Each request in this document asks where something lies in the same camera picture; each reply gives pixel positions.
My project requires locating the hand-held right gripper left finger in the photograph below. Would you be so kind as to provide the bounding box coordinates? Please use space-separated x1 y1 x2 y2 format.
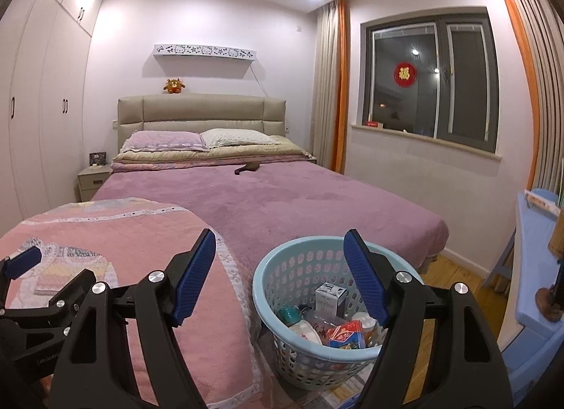
48 228 217 409

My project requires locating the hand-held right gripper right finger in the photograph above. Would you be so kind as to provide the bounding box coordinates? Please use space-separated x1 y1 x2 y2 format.
343 228 516 409

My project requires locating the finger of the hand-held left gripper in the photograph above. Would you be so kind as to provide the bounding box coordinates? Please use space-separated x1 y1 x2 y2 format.
0 246 43 304
0 269 97 341

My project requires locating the light blue plastic basket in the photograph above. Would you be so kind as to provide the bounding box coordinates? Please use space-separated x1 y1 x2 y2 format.
252 236 426 392

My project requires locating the small white box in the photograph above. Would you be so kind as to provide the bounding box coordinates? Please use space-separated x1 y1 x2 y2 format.
315 283 347 317

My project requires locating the red and blue box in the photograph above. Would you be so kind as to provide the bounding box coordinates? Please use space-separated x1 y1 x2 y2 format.
328 321 366 349

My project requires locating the pink patchwork quilt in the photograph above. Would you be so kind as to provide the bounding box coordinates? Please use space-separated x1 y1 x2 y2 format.
0 198 260 409

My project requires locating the white crumpled packet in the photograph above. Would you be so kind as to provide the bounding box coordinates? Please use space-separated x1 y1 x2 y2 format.
288 320 324 344

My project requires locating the clear bottle with teal cap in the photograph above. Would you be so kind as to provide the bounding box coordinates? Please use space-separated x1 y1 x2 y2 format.
280 305 336 335

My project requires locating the beige nightstand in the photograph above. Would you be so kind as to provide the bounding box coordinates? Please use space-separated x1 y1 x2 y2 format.
77 164 113 202

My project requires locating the bed with purple blanket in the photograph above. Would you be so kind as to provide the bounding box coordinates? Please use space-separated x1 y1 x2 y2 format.
90 160 450 273

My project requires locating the folded beige quilt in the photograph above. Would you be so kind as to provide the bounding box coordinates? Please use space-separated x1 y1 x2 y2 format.
110 136 309 172

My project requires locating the purple pillow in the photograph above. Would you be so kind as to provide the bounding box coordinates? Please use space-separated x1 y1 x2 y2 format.
120 130 210 154

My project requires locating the white pillow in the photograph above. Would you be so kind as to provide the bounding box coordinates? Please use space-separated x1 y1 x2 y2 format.
199 128 280 148

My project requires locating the stone window sill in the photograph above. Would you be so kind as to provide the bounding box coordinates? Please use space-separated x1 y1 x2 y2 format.
350 123 503 163

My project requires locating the white wardrobe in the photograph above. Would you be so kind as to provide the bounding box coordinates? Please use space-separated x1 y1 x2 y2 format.
0 0 104 233

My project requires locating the beige padded headboard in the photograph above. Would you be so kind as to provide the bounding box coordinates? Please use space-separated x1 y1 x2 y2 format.
117 94 287 156

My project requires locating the blue desk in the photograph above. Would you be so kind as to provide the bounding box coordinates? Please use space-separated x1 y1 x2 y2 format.
498 189 564 374

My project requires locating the brown wooden stand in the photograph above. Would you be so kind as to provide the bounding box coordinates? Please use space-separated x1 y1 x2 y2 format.
535 210 564 319

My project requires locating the light blue box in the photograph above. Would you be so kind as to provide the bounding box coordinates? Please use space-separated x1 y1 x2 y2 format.
524 189 561 216

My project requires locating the beige and orange curtain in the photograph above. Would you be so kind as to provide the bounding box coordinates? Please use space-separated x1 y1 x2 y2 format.
312 0 351 174
496 0 564 207

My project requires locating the round red window decoration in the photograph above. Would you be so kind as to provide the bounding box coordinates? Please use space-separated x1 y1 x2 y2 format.
393 62 418 87

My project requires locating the dark framed window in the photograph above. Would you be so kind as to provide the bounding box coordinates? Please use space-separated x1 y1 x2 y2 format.
360 6 501 154

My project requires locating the white decorated wall shelf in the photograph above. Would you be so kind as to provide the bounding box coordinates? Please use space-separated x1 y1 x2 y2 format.
153 43 257 61

